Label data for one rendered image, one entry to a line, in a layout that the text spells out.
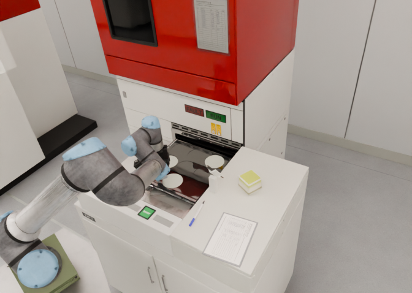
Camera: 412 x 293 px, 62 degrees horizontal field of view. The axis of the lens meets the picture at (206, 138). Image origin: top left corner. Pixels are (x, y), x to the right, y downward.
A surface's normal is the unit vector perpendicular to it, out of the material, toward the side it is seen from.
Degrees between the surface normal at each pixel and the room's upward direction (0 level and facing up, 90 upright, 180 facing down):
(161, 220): 0
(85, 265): 0
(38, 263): 50
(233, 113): 90
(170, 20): 90
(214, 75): 90
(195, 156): 0
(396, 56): 90
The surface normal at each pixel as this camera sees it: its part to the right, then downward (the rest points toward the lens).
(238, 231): -0.07, -0.80
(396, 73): -0.52, 0.55
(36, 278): 0.48, -0.19
